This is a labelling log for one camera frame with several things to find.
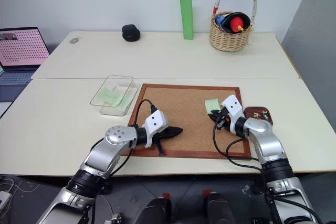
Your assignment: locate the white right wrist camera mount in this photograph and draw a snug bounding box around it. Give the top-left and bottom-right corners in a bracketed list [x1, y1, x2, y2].
[221, 94, 245, 133]

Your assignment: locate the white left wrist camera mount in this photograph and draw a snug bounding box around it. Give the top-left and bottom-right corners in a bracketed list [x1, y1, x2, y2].
[141, 110, 169, 148]

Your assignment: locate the brown wooden tray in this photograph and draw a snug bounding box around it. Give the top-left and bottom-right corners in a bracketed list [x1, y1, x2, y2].
[243, 106, 274, 126]

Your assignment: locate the wood-framed cork board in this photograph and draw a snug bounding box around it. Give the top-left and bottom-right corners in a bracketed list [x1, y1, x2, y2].
[121, 83, 252, 161]

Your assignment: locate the dark rounded shape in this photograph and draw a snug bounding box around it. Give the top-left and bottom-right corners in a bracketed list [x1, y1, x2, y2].
[136, 197, 173, 224]
[204, 192, 236, 224]

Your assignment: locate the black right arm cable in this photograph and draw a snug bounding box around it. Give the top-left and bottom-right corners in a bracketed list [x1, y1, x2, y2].
[212, 119, 263, 174]

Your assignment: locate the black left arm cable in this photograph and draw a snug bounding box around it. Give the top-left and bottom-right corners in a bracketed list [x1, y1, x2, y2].
[90, 99, 158, 177]

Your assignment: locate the thin white cable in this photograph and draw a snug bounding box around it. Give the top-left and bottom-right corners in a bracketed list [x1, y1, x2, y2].
[0, 178, 40, 196]

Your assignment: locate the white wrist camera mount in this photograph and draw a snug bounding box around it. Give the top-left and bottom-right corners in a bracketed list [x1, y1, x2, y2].
[221, 94, 245, 133]
[141, 110, 169, 148]

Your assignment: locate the blue plastic object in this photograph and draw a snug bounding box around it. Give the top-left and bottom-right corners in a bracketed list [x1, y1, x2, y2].
[214, 15, 227, 27]

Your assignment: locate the small white device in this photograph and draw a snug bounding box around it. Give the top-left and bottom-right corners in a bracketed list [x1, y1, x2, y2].
[0, 191, 13, 209]

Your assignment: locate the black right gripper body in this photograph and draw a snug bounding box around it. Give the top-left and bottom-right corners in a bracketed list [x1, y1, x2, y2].
[214, 105, 232, 132]

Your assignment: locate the clear plastic box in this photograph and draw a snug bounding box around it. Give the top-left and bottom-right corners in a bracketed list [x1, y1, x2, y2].
[90, 74, 139, 116]

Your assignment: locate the black round container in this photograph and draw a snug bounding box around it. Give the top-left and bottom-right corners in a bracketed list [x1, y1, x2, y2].
[121, 24, 141, 42]

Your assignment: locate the red bottle with yellow tip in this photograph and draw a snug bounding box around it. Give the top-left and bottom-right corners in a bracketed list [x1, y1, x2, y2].
[230, 17, 245, 33]

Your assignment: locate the black bowl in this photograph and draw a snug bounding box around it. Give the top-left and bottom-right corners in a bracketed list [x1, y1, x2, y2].
[222, 12, 251, 34]

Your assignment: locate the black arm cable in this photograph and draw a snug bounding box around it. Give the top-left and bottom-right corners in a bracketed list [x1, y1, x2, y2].
[212, 119, 263, 174]
[90, 99, 158, 177]

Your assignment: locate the tall green block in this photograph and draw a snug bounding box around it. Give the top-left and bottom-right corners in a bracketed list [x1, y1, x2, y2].
[179, 0, 194, 40]

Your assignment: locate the laptop with pink screen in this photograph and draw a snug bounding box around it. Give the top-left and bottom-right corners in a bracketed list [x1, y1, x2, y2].
[0, 26, 50, 86]

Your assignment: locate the wicker basket with handle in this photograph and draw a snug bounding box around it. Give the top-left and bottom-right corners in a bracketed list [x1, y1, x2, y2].
[209, 0, 258, 52]

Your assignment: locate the grey partition panel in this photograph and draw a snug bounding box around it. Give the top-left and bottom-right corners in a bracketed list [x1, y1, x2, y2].
[280, 0, 336, 141]

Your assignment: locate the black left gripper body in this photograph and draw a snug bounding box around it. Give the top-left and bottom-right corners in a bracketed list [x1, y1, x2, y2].
[150, 127, 173, 149]

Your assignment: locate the green sticky note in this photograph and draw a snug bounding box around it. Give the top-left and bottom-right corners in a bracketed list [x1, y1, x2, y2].
[204, 99, 221, 115]
[97, 87, 124, 107]

